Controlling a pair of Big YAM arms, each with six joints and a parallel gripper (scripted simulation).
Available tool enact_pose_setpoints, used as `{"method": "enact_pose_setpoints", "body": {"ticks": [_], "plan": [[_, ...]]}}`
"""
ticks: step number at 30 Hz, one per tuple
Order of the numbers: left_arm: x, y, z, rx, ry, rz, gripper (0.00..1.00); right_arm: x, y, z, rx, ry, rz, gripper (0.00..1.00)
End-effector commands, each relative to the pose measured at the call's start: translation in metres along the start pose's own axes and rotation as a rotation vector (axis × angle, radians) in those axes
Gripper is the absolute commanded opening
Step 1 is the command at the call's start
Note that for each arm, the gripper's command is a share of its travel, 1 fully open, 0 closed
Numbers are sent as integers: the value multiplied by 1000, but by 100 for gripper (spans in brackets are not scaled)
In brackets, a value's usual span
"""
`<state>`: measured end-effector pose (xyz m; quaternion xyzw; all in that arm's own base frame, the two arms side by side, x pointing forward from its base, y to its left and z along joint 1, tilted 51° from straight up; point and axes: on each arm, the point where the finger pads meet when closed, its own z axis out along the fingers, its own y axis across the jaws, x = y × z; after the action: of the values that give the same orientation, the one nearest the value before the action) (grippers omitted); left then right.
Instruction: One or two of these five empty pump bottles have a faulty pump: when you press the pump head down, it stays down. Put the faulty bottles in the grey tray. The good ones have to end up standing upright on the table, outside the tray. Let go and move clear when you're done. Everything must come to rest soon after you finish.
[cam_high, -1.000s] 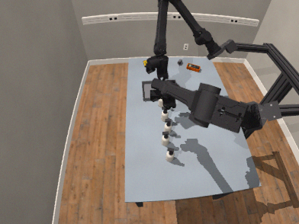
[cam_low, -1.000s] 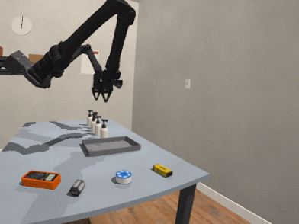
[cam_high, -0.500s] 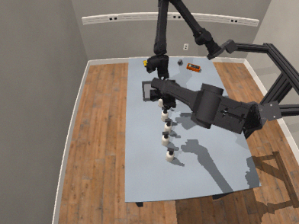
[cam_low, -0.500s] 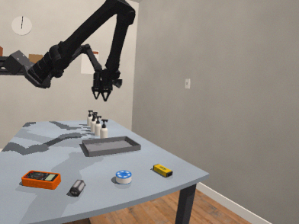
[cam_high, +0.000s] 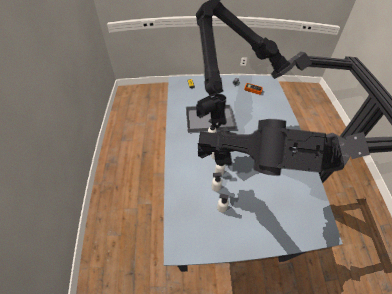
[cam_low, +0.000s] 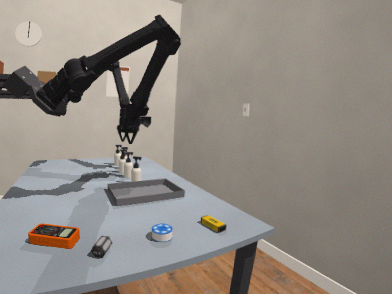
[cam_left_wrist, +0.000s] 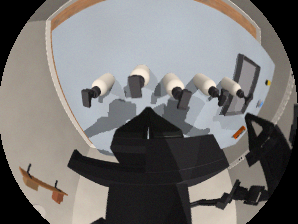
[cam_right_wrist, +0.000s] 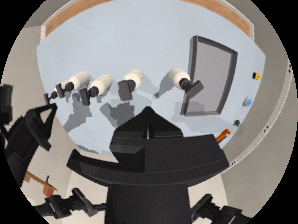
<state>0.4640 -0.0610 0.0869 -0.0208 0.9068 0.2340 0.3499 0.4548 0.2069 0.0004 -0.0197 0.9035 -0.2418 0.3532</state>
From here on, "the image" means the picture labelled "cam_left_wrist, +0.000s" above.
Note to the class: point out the white pump bottle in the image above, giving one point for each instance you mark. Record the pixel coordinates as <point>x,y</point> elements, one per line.
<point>235,89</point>
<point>139,78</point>
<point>208,88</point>
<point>174,87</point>
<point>100,88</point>

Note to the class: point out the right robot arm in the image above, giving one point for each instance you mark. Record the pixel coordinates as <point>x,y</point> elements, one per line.
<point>278,158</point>

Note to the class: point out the white spool with blue top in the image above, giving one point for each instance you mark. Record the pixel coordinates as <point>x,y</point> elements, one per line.
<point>259,103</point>

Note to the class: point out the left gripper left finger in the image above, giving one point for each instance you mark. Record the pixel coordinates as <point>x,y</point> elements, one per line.
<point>135,128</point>

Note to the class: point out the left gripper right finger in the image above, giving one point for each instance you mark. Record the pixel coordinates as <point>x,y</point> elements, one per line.
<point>161,128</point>

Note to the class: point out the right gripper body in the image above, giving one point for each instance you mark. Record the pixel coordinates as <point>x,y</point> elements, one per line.
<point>253,156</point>

